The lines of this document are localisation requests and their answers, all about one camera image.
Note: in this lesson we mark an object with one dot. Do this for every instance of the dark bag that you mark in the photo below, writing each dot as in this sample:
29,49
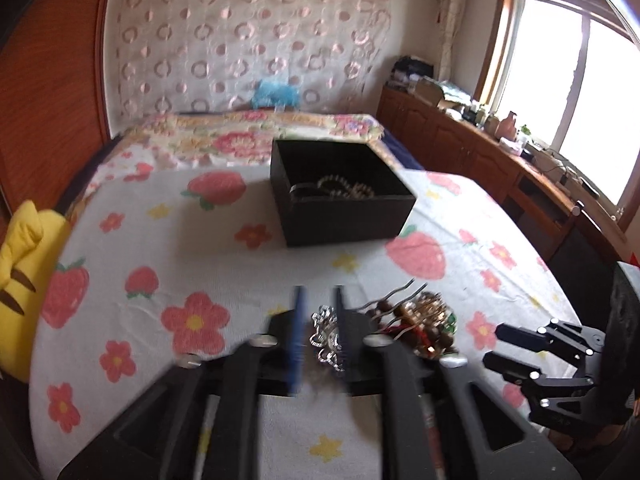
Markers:
412,72

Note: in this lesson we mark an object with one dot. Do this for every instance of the silver ornate brooch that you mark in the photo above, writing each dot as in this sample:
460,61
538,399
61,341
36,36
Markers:
326,337

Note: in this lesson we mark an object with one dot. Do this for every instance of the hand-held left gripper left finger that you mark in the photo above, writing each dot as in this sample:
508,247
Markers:
297,345

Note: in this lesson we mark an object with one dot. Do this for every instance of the pink bottle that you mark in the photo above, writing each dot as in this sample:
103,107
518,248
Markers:
507,126

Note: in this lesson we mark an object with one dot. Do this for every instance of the floral quilt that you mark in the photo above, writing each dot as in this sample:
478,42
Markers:
225,137

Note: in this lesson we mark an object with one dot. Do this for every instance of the silver bangle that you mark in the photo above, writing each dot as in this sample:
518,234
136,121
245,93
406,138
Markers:
306,192

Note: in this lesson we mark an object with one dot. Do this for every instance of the patterned window curtain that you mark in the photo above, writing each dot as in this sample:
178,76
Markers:
452,20

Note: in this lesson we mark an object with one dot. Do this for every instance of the window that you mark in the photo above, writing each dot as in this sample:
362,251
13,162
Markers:
575,85

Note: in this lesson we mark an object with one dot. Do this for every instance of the wooden cabinet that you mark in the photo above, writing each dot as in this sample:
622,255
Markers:
465,155

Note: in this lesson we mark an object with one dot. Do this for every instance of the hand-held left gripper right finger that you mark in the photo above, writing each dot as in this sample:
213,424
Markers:
341,317

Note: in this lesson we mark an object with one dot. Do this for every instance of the yellow plush pillow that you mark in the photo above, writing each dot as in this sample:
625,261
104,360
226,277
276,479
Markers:
22,280

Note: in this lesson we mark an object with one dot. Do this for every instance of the white device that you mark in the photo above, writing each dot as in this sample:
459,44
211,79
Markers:
550,162

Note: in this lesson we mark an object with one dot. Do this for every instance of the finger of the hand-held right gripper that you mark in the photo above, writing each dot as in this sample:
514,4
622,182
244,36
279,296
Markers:
510,367
520,337

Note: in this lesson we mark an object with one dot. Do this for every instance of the wooden headboard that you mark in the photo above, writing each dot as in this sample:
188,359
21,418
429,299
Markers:
55,75

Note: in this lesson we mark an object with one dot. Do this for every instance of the black jewelry box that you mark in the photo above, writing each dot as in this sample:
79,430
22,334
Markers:
345,220

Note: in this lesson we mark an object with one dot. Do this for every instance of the white curtain with pink rings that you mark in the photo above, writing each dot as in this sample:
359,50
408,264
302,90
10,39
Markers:
250,35

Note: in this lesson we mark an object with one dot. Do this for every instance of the blue plush toy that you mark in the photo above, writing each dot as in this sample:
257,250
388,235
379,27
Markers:
276,94

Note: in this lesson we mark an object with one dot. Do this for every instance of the gold jewelled hair comb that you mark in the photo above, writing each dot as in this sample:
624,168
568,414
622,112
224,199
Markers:
432,320

